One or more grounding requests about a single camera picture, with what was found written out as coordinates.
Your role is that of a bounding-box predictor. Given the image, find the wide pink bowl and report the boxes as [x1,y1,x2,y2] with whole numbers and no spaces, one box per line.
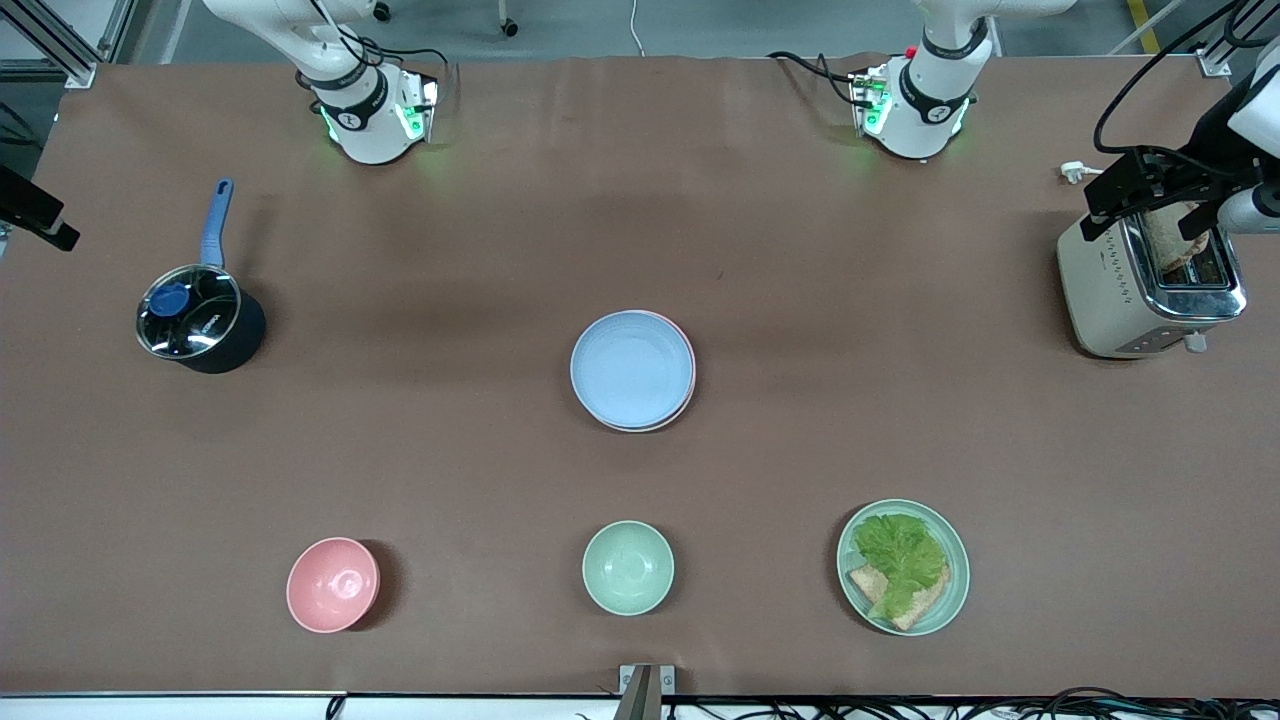
[600,311,698,434]

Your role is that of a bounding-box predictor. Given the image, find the wide blue bowl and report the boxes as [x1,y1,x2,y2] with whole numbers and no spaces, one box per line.
[570,311,694,429]

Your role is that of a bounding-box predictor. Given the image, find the toast slice in toaster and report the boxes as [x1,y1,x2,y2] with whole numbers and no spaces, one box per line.
[1143,203,1223,277]

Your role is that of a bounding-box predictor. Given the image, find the beige and chrome toaster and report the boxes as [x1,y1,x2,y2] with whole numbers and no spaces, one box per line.
[1057,180,1248,359]

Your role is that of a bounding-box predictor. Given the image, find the glass lid with blue knob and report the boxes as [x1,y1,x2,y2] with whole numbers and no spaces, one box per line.
[137,265,243,359]

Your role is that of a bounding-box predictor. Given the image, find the green lettuce leaf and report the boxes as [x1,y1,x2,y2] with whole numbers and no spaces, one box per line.
[852,513,948,621]

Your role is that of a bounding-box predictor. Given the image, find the green plate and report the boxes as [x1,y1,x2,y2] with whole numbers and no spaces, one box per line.
[836,499,971,638]

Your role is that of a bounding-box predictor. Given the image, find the brown bread slice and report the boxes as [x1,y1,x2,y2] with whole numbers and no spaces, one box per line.
[848,563,951,632]

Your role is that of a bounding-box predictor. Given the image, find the brown table cover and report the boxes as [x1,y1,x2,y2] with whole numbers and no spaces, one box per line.
[0,52,1280,699]

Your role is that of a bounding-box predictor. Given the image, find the small deep pink bowl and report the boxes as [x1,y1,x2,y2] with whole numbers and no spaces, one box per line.
[286,537,381,634]

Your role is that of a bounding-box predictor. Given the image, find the small deep green bowl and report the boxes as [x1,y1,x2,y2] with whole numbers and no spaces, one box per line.
[582,520,676,617]

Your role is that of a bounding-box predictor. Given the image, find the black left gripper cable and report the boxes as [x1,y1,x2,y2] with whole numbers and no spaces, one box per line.
[1092,0,1280,161]

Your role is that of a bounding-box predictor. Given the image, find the aluminium frame post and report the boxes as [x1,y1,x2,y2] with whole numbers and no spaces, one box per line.
[1195,0,1280,79]
[0,0,137,89]

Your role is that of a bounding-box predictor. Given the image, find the dark saucepan with blue handle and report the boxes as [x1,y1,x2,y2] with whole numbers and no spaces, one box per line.
[137,178,268,375]

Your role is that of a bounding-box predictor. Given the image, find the black left arm base cables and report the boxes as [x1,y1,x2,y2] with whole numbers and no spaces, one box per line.
[767,50,871,107]

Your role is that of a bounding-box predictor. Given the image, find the black arm base cables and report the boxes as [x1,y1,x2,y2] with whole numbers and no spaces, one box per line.
[298,0,453,97]
[767,50,871,107]

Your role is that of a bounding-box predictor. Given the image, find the black right arm base cables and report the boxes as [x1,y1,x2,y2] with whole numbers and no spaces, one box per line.
[298,0,453,97]

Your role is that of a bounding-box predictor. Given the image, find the grey metal table bracket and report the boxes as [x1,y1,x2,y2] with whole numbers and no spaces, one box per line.
[617,664,677,720]

